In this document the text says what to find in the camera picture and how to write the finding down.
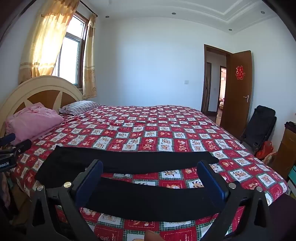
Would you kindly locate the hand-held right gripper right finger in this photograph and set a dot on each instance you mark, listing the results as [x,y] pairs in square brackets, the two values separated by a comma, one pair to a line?
[211,183]

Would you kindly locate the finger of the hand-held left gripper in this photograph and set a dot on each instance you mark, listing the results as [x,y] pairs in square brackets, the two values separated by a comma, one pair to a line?
[22,145]
[9,138]

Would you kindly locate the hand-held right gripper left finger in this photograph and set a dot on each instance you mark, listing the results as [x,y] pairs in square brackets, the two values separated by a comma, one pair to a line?
[89,185]

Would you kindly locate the black pants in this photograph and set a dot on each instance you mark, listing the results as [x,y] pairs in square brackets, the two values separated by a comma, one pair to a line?
[138,160]

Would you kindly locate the folded pink blanket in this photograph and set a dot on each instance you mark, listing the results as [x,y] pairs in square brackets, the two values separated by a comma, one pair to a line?
[32,121]

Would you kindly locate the cream and brown headboard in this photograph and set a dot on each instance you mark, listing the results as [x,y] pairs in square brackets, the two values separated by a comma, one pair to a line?
[44,90]

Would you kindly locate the red plastic bag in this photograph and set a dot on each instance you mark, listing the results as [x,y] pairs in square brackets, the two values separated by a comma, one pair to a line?
[264,149]

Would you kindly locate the striped pillow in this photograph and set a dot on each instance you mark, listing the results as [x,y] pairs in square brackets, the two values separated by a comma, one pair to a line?
[78,106]

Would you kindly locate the red printed patchwork bedspread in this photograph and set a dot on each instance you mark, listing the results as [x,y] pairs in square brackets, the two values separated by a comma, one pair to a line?
[161,129]

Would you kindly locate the black folding chair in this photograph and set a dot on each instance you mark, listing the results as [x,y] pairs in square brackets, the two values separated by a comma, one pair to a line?
[260,127]

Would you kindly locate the wooden cabinet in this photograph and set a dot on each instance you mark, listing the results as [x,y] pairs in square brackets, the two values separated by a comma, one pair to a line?
[286,148]

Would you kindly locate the brown wooden door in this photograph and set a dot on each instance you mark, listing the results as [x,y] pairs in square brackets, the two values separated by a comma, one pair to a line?
[239,92]

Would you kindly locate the wide yellow curtain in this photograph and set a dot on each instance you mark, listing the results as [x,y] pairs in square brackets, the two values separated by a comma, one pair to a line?
[45,39]

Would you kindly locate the window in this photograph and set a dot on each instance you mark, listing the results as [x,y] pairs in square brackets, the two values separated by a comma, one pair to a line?
[71,51]

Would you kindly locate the narrow yellow curtain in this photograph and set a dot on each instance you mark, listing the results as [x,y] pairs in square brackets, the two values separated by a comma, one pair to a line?
[89,62]

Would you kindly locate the red paper door decoration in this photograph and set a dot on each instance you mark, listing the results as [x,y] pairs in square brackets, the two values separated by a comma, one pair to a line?
[240,73]

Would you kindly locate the dark curtain rod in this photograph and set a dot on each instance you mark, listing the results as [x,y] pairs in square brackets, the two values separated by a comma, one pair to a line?
[89,10]

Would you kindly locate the brown door frame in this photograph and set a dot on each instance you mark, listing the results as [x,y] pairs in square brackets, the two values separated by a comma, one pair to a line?
[204,76]

